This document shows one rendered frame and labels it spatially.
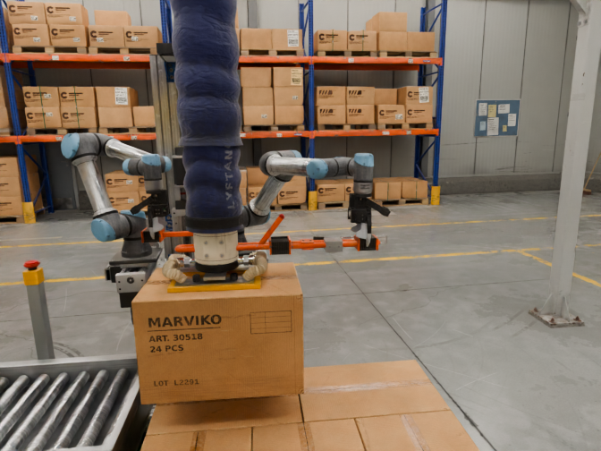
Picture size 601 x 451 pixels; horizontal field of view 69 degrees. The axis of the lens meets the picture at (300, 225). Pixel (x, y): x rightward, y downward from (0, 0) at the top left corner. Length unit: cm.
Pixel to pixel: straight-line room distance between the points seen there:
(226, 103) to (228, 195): 33
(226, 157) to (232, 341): 67
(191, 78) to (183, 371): 104
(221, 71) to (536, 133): 1155
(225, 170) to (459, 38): 1039
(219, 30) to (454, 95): 1017
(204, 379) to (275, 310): 37
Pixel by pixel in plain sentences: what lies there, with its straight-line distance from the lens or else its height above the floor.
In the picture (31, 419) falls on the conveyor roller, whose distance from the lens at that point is 219.
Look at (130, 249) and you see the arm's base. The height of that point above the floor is 108.
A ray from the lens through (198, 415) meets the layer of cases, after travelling 195.
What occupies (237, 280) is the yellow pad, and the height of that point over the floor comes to 110.
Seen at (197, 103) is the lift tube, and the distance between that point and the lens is 161.
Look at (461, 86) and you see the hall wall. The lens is 1167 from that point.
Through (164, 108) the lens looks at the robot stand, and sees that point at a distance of 244.
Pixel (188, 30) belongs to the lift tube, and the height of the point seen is 198.
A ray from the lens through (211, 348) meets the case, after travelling 168.
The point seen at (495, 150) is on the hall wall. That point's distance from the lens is 1216.
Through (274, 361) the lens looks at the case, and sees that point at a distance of 170.
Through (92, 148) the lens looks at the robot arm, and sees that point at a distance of 235.
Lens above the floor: 166
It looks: 12 degrees down
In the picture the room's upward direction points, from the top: 1 degrees counter-clockwise
